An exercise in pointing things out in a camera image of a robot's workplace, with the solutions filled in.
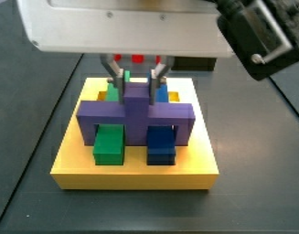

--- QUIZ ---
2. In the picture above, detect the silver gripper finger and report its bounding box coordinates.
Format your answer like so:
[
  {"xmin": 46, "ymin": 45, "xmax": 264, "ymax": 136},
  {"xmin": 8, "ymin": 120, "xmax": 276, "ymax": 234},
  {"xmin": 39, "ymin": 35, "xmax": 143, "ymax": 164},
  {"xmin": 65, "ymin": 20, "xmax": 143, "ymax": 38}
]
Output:
[
  {"xmin": 101, "ymin": 54, "xmax": 125, "ymax": 103},
  {"xmin": 150, "ymin": 56, "xmax": 175, "ymax": 104}
]

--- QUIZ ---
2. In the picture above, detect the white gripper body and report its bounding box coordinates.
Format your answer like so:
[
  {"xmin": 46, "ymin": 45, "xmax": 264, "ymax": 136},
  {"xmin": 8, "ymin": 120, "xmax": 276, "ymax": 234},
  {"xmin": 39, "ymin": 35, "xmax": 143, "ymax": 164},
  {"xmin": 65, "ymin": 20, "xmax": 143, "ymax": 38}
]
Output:
[{"xmin": 16, "ymin": 0, "xmax": 233, "ymax": 58}]

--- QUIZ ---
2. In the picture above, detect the purple three-legged block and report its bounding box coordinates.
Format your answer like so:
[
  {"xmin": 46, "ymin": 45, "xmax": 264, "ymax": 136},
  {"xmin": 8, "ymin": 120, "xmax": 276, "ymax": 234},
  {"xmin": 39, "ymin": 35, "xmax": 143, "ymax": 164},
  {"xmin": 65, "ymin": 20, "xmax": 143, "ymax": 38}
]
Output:
[{"xmin": 77, "ymin": 82, "xmax": 196, "ymax": 146}]

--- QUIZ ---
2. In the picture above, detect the yellow slotted board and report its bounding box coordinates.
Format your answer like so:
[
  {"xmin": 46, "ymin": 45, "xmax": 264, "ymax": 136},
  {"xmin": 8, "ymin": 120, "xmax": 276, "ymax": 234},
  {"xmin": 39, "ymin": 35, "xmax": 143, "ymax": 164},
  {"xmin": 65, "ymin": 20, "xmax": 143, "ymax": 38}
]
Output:
[{"xmin": 50, "ymin": 78, "xmax": 220, "ymax": 190}]

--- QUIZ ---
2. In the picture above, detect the red three-legged block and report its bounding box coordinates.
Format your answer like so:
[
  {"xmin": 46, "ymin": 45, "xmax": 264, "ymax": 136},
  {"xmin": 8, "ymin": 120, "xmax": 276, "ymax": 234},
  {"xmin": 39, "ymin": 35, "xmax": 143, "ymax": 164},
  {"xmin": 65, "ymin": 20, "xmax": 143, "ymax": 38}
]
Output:
[{"xmin": 114, "ymin": 54, "xmax": 162, "ymax": 64}]

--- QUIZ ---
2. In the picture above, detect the blue bar block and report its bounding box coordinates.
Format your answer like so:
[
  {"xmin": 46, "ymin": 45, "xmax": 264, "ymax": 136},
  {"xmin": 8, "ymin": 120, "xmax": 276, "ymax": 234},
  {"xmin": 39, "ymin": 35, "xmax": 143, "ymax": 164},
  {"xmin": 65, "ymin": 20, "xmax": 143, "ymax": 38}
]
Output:
[{"xmin": 146, "ymin": 70, "xmax": 178, "ymax": 166}]

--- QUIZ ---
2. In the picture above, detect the green bar block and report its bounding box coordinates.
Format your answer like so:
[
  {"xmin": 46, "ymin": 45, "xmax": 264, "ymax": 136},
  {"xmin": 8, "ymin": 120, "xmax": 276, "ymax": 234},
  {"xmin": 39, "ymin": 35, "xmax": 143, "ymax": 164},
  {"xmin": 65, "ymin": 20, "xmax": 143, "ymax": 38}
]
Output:
[{"xmin": 93, "ymin": 69, "xmax": 133, "ymax": 166}]

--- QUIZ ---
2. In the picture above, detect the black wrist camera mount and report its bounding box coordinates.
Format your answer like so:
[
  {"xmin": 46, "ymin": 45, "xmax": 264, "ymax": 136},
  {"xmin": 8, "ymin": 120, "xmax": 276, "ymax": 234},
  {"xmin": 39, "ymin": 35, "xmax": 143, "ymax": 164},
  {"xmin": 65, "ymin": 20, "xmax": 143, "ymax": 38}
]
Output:
[{"xmin": 214, "ymin": 0, "xmax": 299, "ymax": 80}]

